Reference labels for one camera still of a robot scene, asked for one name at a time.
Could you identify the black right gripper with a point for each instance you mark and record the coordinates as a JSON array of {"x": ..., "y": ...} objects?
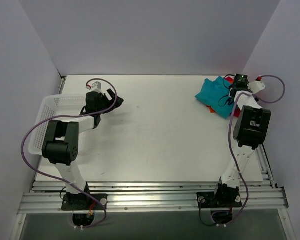
[{"x": 233, "y": 92}]

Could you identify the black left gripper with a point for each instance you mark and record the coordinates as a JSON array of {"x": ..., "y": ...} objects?
[{"x": 106, "y": 100}]

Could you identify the teal t shirt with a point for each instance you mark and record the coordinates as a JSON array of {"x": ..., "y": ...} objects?
[{"x": 215, "y": 97}]

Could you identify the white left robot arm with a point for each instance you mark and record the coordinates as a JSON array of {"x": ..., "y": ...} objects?
[{"x": 61, "y": 142}]

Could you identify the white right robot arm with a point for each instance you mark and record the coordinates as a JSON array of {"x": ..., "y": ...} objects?
[{"x": 249, "y": 132}]

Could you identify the pink folded t shirt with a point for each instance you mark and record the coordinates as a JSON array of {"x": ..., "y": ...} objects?
[{"x": 230, "y": 79}]

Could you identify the orange folded t shirt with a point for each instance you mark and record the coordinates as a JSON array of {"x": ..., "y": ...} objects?
[{"x": 211, "y": 108}]

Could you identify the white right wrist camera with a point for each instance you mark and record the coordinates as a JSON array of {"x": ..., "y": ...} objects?
[{"x": 256, "y": 86}]

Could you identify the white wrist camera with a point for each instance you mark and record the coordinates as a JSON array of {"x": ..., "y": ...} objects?
[
  {"x": 94, "y": 87},
  {"x": 256, "y": 86}
]

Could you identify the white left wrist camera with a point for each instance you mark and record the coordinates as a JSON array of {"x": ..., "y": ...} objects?
[{"x": 94, "y": 87}]

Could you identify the aluminium right side rail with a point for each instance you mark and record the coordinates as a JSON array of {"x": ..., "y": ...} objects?
[{"x": 265, "y": 165}]

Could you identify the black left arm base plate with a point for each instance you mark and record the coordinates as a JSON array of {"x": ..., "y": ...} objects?
[{"x": 81, "y": 202}]

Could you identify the aluminium front rail frame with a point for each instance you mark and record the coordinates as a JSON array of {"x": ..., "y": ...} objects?
[{"x": 44, "y": 197}]

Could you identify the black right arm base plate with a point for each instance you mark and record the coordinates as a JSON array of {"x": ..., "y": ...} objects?
[{"x": 206, "y": 200}]

